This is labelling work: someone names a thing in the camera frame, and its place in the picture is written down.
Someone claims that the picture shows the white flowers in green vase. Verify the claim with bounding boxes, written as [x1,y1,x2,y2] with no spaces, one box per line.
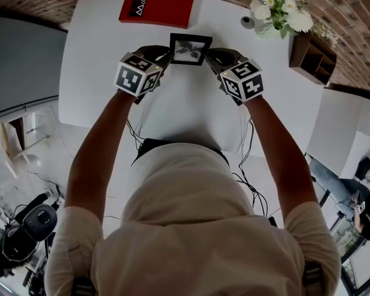
[249,0,339,43]

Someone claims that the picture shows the grey shoulder strap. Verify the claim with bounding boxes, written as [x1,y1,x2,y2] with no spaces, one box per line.
[70,275,92,296]
[303,260,324,296]

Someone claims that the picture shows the person's black shorts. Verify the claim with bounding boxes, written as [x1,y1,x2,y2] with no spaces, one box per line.
[131,138,231,167]

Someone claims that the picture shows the person's beige shirt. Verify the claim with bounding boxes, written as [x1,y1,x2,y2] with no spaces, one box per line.
[44,141,342,296]

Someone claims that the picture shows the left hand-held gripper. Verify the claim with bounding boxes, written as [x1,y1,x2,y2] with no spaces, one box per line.
[113,44,175,105]

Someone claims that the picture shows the black round-headed robot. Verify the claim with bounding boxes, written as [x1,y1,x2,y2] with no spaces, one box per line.
[0,192,62,278]

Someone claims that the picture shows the person's left forearm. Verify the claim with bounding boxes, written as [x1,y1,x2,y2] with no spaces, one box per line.
[64,89,137,237]

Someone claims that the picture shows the black-framed window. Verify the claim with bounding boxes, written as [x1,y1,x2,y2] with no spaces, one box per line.
[329,213,368,265]

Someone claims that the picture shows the red book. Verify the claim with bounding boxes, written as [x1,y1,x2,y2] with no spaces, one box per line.
[118,0,197,30]

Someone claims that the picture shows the brown wooden organizer box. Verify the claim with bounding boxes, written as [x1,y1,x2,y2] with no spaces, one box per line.
[289,31,338,86]

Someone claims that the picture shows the black box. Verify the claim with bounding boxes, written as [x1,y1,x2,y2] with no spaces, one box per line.
[355,157,370,180]

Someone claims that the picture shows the small grey round object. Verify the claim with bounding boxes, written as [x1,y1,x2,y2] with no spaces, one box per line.
[240,15,255,30]

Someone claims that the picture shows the white desk with drawers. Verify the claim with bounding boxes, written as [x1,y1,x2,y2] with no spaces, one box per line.
[58,0,324,160]

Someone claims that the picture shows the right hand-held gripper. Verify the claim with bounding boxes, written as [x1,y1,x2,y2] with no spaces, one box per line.
[204,47,264,106]

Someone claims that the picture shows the wooden chair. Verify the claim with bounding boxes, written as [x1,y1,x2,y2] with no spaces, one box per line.
[0,112,51,179]

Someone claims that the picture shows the person's right forearm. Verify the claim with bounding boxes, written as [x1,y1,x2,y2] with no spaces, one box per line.
[242,95,321,228]

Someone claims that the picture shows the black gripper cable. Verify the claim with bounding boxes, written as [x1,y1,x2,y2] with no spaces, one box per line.
[233,118,269,219]

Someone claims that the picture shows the black picture frame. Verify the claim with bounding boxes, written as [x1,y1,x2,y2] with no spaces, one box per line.
[168,33,213,67]

